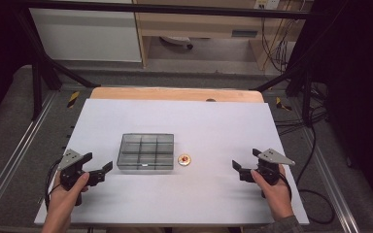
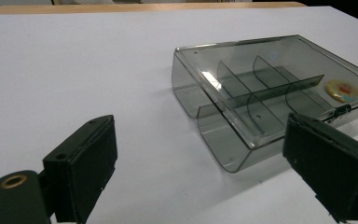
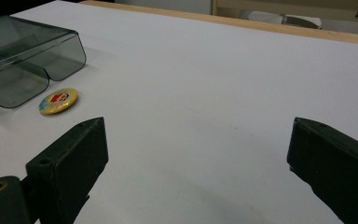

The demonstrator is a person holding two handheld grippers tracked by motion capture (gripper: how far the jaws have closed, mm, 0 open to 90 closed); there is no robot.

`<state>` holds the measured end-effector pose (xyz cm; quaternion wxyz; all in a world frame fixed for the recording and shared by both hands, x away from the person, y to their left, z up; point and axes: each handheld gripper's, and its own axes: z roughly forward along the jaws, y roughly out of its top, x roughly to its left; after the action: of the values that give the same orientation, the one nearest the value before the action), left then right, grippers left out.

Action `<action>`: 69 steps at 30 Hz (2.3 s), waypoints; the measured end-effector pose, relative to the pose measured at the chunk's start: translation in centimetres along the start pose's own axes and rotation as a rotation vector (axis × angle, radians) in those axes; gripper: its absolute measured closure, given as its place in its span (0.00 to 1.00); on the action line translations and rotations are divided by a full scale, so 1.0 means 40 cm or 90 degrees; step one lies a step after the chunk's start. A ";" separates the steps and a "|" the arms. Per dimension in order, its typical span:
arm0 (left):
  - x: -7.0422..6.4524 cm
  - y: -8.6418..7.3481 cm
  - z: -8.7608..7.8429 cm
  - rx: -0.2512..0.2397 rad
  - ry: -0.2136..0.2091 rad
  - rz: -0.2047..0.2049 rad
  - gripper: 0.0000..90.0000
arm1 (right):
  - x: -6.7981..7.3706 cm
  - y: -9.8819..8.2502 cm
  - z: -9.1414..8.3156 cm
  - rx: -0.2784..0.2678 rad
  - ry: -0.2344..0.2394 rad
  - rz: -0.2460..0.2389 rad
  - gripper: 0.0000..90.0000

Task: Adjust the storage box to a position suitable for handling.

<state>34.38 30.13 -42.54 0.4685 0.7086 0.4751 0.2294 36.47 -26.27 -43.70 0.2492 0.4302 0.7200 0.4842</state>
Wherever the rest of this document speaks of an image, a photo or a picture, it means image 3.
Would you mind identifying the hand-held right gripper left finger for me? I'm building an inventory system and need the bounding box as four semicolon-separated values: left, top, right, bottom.
25;117;110;224

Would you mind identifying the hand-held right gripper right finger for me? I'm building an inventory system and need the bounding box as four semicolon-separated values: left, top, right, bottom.
286;117;358;224

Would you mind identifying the yellow round cartoon badge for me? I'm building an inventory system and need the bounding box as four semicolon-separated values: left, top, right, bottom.
38;88;79;116

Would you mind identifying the transparent grey plastic compartment box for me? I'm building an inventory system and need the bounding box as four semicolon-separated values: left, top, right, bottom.
0;15;88;109

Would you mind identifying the white board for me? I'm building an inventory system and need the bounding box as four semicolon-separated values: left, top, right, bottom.
0;0;358;224

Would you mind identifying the white chair base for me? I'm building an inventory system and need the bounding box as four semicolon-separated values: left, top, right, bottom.
239;8;323;31

